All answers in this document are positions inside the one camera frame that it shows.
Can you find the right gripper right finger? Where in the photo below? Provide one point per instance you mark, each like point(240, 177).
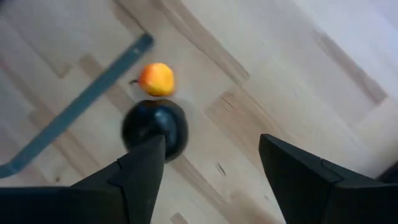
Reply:
point(295, 180)

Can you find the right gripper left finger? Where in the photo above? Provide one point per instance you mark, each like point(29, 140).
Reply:
point(140, 180)

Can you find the dark purple plum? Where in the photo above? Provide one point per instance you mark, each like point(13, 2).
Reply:
point(155, 121)

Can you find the small orange fruit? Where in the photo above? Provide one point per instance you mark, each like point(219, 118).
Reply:
point(157, 79)

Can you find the grey perforated metal shelf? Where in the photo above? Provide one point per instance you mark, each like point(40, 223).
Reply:
point(77, 102)

